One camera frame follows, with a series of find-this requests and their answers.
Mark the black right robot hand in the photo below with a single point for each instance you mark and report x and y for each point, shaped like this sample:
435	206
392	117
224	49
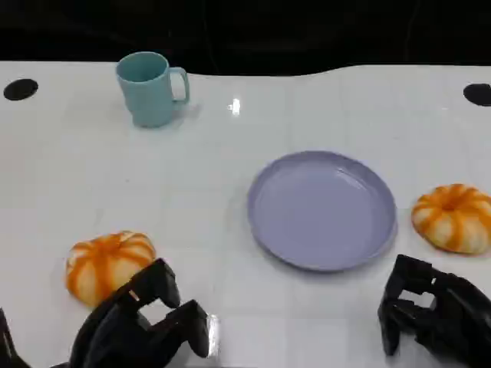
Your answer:
456	306

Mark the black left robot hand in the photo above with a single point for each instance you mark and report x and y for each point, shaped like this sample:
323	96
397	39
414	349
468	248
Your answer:
115	329

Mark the orange white toy bread roll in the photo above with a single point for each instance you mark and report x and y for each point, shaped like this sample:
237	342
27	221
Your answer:
452	226
99	260

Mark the lilac plate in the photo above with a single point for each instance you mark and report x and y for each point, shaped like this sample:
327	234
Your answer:
322	211

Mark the pale green mug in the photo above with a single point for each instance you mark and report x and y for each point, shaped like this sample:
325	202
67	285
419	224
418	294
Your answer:
147	99

